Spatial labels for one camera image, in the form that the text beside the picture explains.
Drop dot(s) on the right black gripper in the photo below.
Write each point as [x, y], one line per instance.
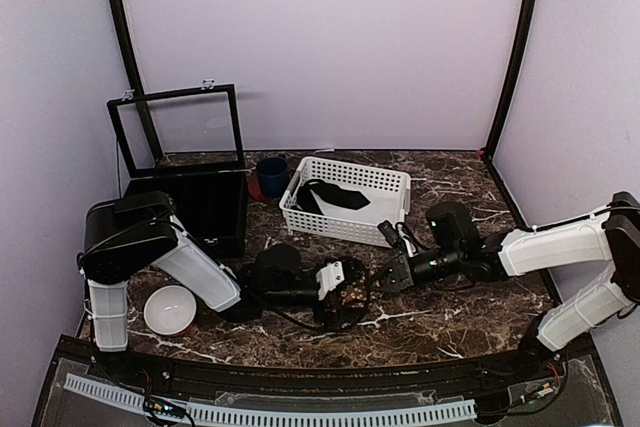
[403, 274]

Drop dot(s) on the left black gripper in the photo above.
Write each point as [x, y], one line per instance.
[326, 313]

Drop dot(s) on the brown floral patterned tie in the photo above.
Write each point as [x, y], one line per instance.
[352, 295]

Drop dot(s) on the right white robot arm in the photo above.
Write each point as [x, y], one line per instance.
[606, 237]

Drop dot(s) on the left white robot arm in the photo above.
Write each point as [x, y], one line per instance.
[128, 235]

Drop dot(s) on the red round coaster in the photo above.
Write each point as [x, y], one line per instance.
[255, 190]

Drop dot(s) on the white perforated plastic basket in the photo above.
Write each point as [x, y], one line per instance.
[388, 191]

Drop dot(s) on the black tie in basket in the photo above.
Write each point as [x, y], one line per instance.
[330, 193]

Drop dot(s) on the dark blue mug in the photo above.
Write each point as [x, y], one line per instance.
[273, 176]

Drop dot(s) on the white bowl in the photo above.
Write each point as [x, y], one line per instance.
[170, 310]

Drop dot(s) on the black glass-lid display box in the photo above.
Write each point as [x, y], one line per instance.
[187, 144]

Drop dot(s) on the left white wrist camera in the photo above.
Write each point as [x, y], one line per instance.
[329, 278]

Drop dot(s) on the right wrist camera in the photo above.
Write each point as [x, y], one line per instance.
[400, 237]

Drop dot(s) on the black curved front rail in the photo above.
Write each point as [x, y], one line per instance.
[281, 359]

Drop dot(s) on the white slotted cable duct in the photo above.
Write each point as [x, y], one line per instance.
[248, 411]

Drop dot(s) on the right black frame post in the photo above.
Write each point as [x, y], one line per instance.
[512, 73]

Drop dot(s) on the black frame post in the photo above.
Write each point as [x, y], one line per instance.
[120, 22]
[512, 73]

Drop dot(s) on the left black frame post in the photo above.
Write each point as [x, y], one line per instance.
[120, 22]

